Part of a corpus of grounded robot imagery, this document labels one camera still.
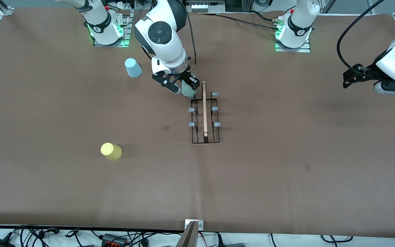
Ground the mint green plastic cup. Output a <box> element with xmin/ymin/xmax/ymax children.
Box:
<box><xmin>181</xmin><ymin>79</ymin><xmax>197</xmax><ymax>98</ymax></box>

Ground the black wire cup holder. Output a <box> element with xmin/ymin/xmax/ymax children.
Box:
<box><xmin>188</xmin><ymin>81</ymin><xmax>221</xmax><ymax>144</ymax></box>

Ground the yellow plastic cup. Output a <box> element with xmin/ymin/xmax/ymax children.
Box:
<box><xmin>100</xmin><ymin>142</ymin><xmax>122</xmax><ymax>161</ymax></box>

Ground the light blue plastic cup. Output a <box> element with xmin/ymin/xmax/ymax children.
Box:
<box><xmin>124</xmin><ymin>58</ymin><xmax>142</xmax><ymax>78</ymax></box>

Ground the grey power strip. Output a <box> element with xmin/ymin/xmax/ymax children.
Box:
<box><xmin>185</xmin><ymin>0</ymin><xmax>226</xmax><ymax>14</ymax></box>

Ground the white power strip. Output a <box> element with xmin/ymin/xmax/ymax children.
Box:
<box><xmin>115</xmin><ymin>0</ymin><xmax>140</xmax><ymax>10</ymax></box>

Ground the brown paper table cover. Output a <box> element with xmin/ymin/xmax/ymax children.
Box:
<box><xmin>0</xmin><ymin>8</ymin><xmax>395</xmax><ymax>239</ymax></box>

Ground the orange black connector block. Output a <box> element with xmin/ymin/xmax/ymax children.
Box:
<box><xmin>101</xmin><ymin>233</ymin><xmax>128</xmax><ymax>246</ymax></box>

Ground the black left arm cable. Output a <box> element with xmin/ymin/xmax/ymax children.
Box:
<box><xmin>336</xmin><ymin>0</ymin><xmax>387</xmax><ymax>75</ymax></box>

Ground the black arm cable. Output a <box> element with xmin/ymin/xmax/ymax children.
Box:
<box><xmin>336</xmin><ymin>0</ymin><xmax>387</xmax><ymax>75</ymax></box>
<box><xmin>182</xmin><ymin>0</ymin><xmax>198</xmax><ymax>74</ymax></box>

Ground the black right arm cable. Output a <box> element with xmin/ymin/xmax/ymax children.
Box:
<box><xmin>182</xmin><ymin>0</ymin><xmax>198</xmax><ymax>74</ymax></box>

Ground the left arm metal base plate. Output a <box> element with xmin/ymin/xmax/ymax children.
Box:
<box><xmin>275</xmin><ymin>36</ymin><xmax>311</xmax><ymax>53</ymax></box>

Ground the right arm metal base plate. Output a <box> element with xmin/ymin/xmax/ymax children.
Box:
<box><xmin>93</xmin><ymin>10</ymin><xmax>135</xmax><ymax>48</ymax></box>

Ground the long black table cable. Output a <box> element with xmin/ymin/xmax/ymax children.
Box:
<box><xmin>197</xmin><ymin>12</ymin><xmax>281</xmax><ymax>32</ymax></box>

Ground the short black table cable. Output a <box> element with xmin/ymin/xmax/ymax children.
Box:
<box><xmin>251</xmin><ymin>10</ymin><xmax>280</xmax><ymax>23</ymax></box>

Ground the metal corner bracket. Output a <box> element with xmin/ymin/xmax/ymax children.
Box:
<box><xmin>184</xmin><ymin>219</ymin><xmax>204</xmax><ymax>231</ymax></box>

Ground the wooden camera post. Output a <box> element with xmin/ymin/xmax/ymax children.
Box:
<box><xmin>176</xmin><ymin>221</ymin><xmax>200</xmax><ymax>247</ymax></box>

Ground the looped black cable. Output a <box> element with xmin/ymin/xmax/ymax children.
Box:
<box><xmin>320</xmin><ymin>234</ymin><xmax>355</xmax><ymax>243</ymax></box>

